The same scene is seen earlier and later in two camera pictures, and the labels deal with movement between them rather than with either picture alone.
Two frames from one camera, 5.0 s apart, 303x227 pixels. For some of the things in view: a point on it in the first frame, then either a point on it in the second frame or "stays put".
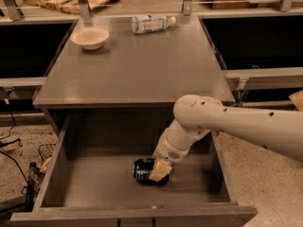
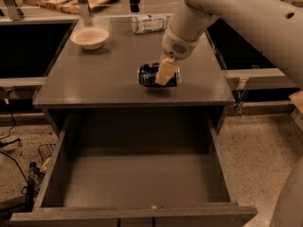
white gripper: [165, 149] → [176, 45]
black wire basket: [45, 151] stays put
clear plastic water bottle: [142, 24] stays put
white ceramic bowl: [90, 38] stays put
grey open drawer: [86, 174] stays put
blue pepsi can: [142, 168] → [148, 74]
